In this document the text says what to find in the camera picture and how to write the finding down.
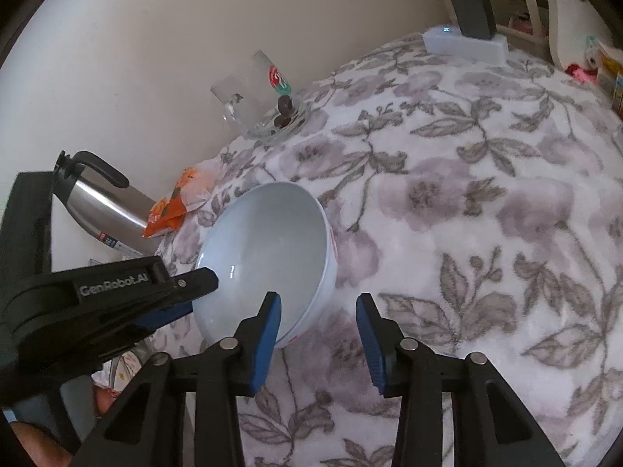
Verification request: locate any black power adapter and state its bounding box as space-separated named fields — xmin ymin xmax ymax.
xmin=451 ymin=0 xmax=496 ymax=40

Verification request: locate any orange snack packet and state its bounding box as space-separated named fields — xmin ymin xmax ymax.
xmin=143 ymin=196 xmax=187 ymax=238
xmin=170 ymin=167 xmax=218 ymax=213

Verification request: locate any person's left hand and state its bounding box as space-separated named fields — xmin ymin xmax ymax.
xmin=9 ymin=422 xmax=73 ymax=467

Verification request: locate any white power strip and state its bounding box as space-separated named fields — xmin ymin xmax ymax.
xmin=422 ymin=25 xmax=509 ymax=67

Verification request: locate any floral grey table cloth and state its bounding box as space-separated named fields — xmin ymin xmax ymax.
xmin=159 ymin=34 xmax=622 ymax=466

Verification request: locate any clear glass mug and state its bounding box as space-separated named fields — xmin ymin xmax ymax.
xmin=211 ymin=51 xmax=308 ymax=147

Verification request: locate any pale blue floral bowl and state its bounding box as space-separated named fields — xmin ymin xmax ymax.
xmin=192 ymin=183 xmax=338 ymax=349

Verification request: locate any stainless steel thermos jug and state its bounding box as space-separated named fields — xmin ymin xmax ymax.
xmin=53 ymin=151 xmax=159 ymax=257

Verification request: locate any white chair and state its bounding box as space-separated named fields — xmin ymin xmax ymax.
xmin=509 ymin=0 xmax=611 ymax=70

